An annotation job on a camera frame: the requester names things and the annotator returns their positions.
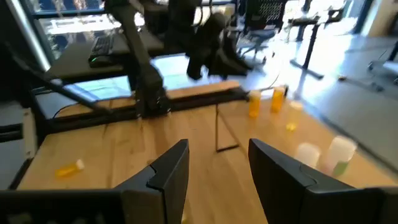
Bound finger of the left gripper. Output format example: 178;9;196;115
208;46;252;77
187;59;206;80

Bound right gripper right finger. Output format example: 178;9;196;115
248;138;382;224

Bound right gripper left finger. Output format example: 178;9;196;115
121;139;190;224

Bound clear bottle white ribbed cap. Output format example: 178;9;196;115
295;142;321;169

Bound yellow-orange pill vial white cap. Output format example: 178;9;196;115
248;90;262;118

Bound orange pill vial white cap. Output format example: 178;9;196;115
271;86;285;113
55;159;85;179

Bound clear bottle with pink pills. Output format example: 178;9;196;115
322;136;358;177

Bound yellow pill vial white cap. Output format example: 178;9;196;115
285;101;304;131

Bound wooden shelf black metal legs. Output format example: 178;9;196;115
215;85;398;190

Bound black mesh office chair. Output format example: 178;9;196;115
239;0;289;54

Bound grey desk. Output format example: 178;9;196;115
46;29;165;82

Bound black pedestal table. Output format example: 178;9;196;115
287;15;326;80

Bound silver aluminium bracket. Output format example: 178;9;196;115
21;107;38;159

